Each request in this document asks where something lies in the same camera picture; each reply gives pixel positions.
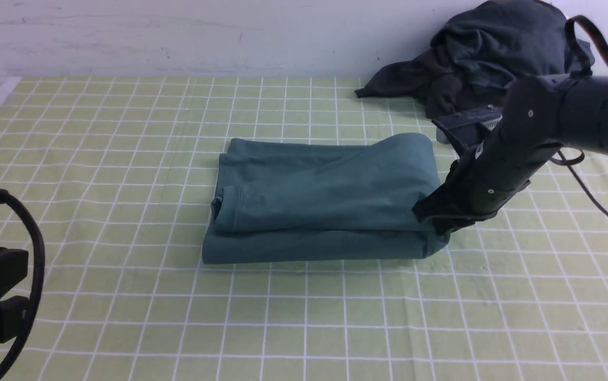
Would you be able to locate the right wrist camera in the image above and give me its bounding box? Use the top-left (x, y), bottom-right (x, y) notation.
top-left (431, 105), bottom-right (503, 156)

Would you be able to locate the dark grey shirt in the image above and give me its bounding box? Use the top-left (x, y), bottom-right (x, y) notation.
top-left (430, 1), bottom-right (582, 97)

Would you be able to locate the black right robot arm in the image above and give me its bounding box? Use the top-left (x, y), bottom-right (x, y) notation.
top-left (412, 75), bottom-right (608, 234)

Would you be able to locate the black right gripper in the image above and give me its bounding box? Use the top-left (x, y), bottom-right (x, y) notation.
top-left (412, 78), bottom-right (573, 235)

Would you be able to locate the right camera cable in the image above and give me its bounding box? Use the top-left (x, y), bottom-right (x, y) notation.
top-left (547, 15), bottom-right (608, 234)

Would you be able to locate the camera cable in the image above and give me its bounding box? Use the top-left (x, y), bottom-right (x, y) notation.
top-left (0, 175), bottom-right (46, 381)
top-left (547, 15), bottom-right (608, 234)

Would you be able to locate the left camera cable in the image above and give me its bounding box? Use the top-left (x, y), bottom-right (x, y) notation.
top-left (0, 175), bottom-right (46, 381)

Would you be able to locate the green long sleeve shirt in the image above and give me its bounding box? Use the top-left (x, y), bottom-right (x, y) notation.
top-left (202, 133), bottom-right (450, 265)

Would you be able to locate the black crumpled garment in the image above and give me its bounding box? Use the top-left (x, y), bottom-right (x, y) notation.
top-left (355, 47), bottom-right (505, 119)

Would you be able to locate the green checkered tablecloth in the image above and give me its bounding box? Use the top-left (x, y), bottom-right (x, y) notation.
top-left (0, 77), bottom-right (608, 380)

